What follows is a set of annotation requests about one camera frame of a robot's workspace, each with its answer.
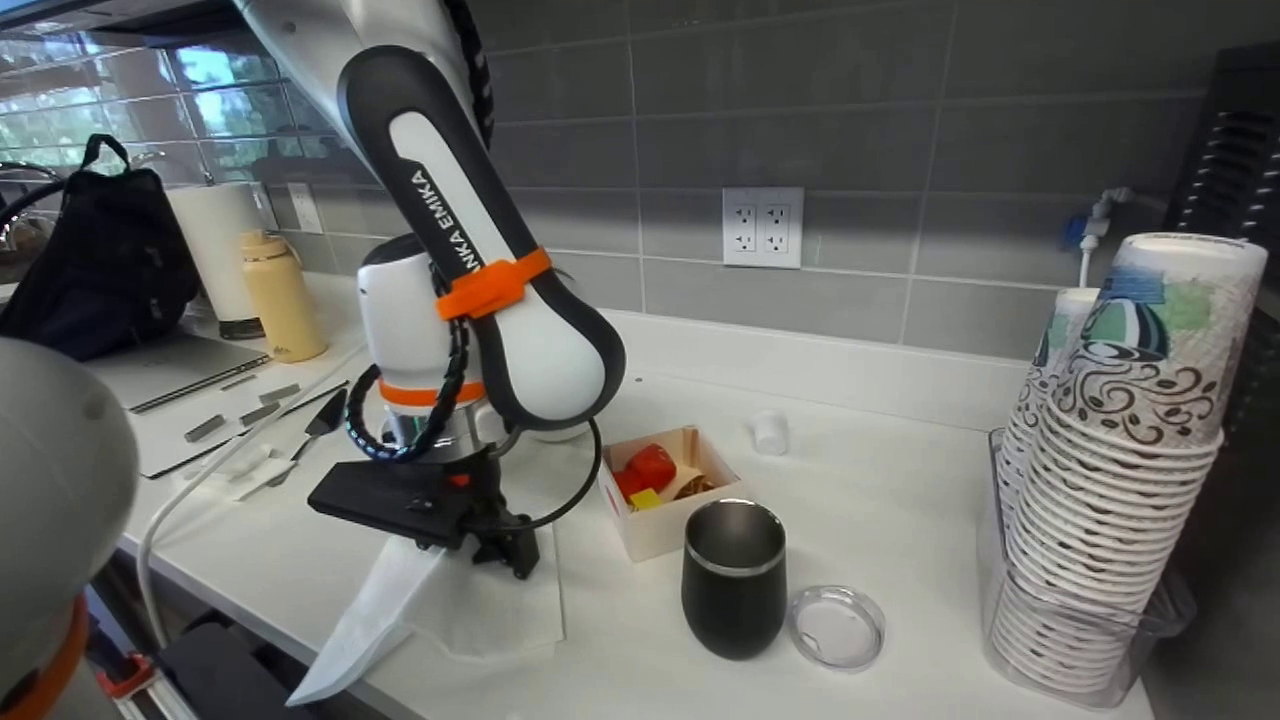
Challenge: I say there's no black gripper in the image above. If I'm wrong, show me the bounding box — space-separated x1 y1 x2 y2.
464 502 538 581

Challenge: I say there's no white paper napkin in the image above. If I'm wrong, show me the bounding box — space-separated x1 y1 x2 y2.
286 528 562 710

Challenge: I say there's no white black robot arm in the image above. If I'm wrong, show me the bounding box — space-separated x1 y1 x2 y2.
230 0 624 576

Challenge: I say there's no yellow toy block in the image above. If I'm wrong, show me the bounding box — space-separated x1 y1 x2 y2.
627 489 664 513

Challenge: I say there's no small wooden box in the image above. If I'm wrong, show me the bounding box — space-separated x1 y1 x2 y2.
602 426 738 564

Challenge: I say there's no red toy block upper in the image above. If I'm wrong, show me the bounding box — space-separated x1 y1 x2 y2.
616 443 674 496

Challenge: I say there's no black steel tumbler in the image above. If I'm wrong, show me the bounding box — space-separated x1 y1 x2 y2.
679 502 788 659

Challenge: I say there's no beige bottle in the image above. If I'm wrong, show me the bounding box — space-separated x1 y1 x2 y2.
240 234 329 366

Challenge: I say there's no clear plastic lid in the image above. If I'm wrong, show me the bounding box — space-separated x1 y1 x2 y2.
788 583 885 672

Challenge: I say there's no white paper towel roll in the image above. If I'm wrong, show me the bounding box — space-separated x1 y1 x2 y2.
167 186 263 339

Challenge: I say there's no black backpack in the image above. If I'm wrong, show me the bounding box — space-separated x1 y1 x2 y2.
0 134 201 359

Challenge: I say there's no clear plastic cup holder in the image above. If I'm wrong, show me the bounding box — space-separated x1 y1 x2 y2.
983 458 1197 710

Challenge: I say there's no stack of patterned paper cups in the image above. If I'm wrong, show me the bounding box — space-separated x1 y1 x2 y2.
989 227 1271 710

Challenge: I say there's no blue white spray bottle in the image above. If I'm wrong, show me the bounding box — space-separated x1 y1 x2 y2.
1059 190 1134 287

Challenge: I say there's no black slotted rack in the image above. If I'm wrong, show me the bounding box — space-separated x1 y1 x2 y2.
1164 45 1280 284

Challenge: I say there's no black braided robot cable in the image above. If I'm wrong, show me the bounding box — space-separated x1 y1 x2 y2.
343 318 472 464

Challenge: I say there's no white cable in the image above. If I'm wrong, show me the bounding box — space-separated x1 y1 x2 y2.
131 435 270 652

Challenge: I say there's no white wall power outlet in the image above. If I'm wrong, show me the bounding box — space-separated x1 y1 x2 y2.
718 190 803 267

